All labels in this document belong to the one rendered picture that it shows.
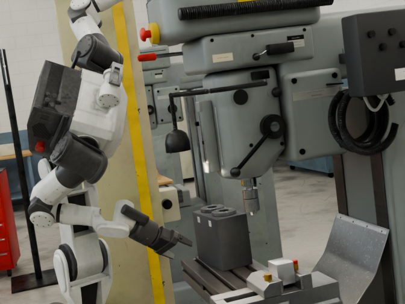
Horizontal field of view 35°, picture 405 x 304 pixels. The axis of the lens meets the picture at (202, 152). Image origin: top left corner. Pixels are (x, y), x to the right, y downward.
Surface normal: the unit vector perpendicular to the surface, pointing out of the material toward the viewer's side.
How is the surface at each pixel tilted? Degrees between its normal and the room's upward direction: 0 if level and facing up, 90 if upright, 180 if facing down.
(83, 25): 45
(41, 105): 57
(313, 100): 90
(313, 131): 90
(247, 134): 90
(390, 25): 90
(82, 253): 80
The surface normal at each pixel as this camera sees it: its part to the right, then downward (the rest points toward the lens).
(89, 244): 0.54, -0.14
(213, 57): 0.29, 0.07
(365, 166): -0.95, 0.15
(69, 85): 0.41, -0.52
